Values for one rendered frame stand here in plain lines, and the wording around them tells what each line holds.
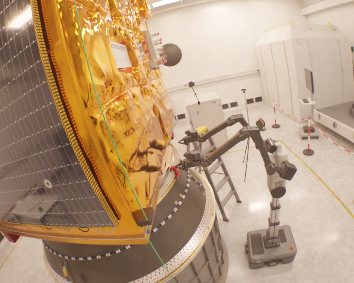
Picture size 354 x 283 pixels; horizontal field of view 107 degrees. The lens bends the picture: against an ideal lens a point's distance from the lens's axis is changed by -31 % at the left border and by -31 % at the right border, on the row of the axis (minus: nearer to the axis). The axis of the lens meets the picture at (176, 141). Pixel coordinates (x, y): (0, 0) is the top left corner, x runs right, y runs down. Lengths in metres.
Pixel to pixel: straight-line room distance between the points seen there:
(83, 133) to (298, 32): 6.60
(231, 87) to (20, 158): 8.79
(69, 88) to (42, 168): 0.38
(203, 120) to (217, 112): 0.40
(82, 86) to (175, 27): 8.41
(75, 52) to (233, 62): 8.61
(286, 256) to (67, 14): 2.89
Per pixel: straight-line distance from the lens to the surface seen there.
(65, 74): 0.72
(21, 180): 1.08
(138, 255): 1.48
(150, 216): 0.90
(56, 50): 0.74
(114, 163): 0.77
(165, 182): 1.48
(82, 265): 1.64
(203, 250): 1.85
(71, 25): 0.78
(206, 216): 1.81
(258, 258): 2.58
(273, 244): 2.65
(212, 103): 4.96
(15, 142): 0.95
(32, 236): 1.64
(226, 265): 2.82
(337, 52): 7.71
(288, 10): 10.76
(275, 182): 1.83
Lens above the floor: 2.50
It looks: 21 degrees down
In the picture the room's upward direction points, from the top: 16 degrees counter-clockwise
